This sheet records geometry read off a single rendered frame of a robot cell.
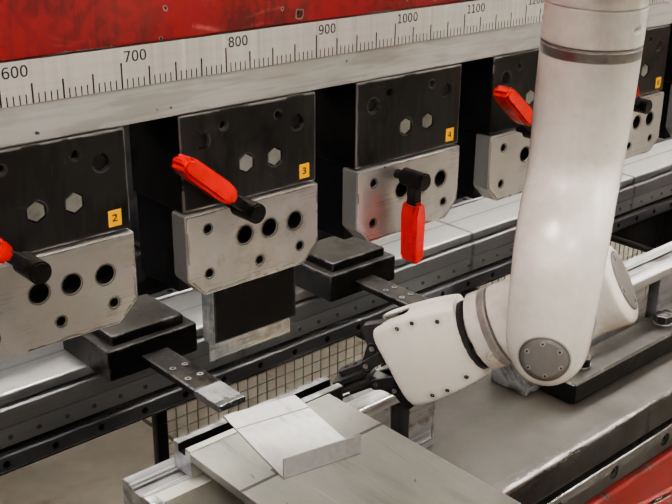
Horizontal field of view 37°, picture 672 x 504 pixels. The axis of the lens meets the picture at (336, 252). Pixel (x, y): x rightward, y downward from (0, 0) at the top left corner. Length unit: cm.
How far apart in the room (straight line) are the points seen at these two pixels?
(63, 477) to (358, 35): 204
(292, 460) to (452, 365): 21
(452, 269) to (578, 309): 69
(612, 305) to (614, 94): 20
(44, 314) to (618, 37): 53
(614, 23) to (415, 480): 44
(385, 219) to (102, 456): 195
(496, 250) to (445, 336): 63
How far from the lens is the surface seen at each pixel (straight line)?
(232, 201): 85
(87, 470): 285
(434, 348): 106
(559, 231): 92
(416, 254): 103
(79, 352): 123
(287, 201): 94
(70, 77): 80
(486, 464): 123
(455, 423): 131
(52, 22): 79
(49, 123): 80
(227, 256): 91
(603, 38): 91
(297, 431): 104
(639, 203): 200
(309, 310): 140
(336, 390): 112
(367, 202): 101
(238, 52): 88
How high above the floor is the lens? 155
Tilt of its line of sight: 22 degrees down
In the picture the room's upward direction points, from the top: 1 degrees clockwise
